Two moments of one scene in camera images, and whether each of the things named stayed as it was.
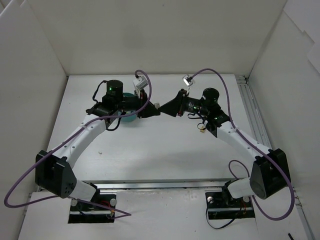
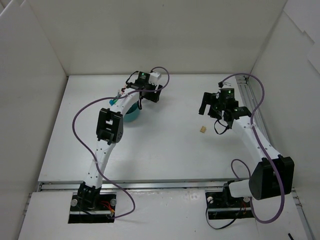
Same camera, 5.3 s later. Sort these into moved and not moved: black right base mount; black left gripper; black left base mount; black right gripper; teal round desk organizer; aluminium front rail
Moved: black left gripper; black right gripper
Not moved: aluminium front rail; teal round desk organizer; black right base mount; black left base mount
